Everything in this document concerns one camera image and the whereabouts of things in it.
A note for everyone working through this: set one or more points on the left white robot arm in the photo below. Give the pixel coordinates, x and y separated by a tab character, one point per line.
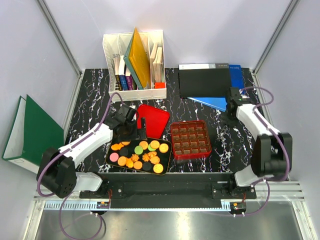
58	168

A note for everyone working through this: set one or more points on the small fish cookie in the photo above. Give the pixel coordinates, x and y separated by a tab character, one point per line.
129	163

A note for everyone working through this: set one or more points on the green sandwich cookie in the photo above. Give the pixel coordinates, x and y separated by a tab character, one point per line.
150	148
138	150

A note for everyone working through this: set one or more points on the round biscuit behind green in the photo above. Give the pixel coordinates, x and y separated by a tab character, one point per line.
144	144

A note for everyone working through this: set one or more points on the red tin lid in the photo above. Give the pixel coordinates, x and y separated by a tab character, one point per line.
155	120

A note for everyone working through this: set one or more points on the pink sandwich cookie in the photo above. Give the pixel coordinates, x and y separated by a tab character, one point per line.
113	157

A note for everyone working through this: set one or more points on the maple leaf cookie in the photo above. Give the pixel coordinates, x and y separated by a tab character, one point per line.
155	160

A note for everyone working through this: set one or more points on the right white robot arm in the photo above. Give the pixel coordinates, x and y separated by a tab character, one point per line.
271	158

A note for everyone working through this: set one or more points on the plain round orange cookie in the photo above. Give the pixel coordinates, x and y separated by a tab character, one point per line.
138	165

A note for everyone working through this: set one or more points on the far right round biscuit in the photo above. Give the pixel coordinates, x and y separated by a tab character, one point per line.
163	148

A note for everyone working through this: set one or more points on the black cookie tray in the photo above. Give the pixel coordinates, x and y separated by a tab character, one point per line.
148	156

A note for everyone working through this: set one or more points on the light blue folder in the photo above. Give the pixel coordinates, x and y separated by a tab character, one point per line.
218	103

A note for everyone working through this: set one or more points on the large round biscuit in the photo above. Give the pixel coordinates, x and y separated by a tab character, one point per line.
125	143

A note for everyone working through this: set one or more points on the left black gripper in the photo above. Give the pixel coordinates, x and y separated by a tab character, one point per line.
141	133

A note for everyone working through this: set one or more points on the red tin box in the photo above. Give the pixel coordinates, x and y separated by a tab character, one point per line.
190	140

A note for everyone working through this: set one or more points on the yellow teal book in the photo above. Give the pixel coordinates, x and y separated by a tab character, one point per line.
137	62

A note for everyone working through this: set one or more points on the lower round biscuit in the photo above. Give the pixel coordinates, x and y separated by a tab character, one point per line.
122	161

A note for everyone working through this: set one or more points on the orange small box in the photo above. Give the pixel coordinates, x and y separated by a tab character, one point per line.
159	85

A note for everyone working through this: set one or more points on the corner round biscuit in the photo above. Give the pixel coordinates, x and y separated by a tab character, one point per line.
158	168

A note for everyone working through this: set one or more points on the white file organizer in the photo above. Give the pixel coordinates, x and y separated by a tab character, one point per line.
121	84

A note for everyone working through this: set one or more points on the fish shaped cookie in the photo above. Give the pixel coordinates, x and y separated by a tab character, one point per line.
117	146

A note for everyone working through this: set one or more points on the swirl meringue cookie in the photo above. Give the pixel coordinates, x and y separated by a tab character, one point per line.
135	158

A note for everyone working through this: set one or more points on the black sandwich cookie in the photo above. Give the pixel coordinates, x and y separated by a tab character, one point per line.
123	152
147	167

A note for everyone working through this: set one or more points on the green ring binder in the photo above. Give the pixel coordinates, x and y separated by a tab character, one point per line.
32	132

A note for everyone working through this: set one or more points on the black folder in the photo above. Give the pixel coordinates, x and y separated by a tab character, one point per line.
204	80

